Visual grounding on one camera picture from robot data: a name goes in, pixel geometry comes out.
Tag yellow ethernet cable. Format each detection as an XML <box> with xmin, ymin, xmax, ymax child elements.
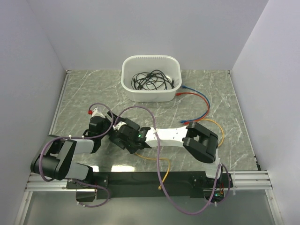
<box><xmin>135</xmin><ymin>119</ymin><xmax>225</xmax><ymax>191</ymax></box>

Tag black network switch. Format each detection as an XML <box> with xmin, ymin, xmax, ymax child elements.
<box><xmin>109</xmin><ymin>131</ymin><xmax>125</xmax><ymax>149</ymax></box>

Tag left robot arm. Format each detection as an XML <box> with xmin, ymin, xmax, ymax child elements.
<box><xmin>42</xmin><ymin>112</ymin><xmax>117</xmax><ymax>188</ymax></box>

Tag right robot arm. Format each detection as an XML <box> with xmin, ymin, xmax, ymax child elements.
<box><xmin>113</xmin><ymin>122</ymin><xmax>223</xmax><ymax>187</ymax></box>

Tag white plastic tub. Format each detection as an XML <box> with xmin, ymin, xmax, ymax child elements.
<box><xmin>121</xmin><ymin>55</ymin><xmax>182</xmax><ymax>102</ymax></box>

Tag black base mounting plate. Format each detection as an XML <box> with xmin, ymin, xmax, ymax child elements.
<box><xmin>65</xmin><ymin>171</ymin><xmax>235</xmax><ymax>203</ymax></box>

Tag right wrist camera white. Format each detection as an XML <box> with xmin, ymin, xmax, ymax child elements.
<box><xmin>112</xmin><ymin>121</ymin><xmax>126</xmax><ymax>130</ymax></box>

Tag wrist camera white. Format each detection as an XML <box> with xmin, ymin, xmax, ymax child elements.
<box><xmin>88</xmin><ymin>107</ymin><xmax>105</xmax><ymax>118</ymax></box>
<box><xmin>112</xmin><ymin>121</ymin><xmax>126</xmax><ymax>130</ymax></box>

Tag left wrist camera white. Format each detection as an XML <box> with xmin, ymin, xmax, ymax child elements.
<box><xmin>88</xmin><ymin>107</ymin><xmax>105</xmax><ymax>118</ymax></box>

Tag tangled black cables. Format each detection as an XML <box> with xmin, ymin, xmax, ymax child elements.
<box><xmin>131</xmin><ymin>69</ymin><xmax>176</xmax><ymax>91</ymax></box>

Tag red ethernet cable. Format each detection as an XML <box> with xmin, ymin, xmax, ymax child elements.
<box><xmin>175</xmin><ymin>92</ymin><xmax>210</xmax><ymax>124</ymax></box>

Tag blue ethernet cable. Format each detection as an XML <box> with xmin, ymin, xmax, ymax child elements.
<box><xmin>179</xmin><ymin>85</ymin><xmax>210</xmax><ymax>124</ymax></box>

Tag aluminium frame rail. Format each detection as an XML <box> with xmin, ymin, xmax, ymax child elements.
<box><xmin>25</xmin><ymin>171</ymin><xmax>273</xmax><ymax>192</ymax></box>

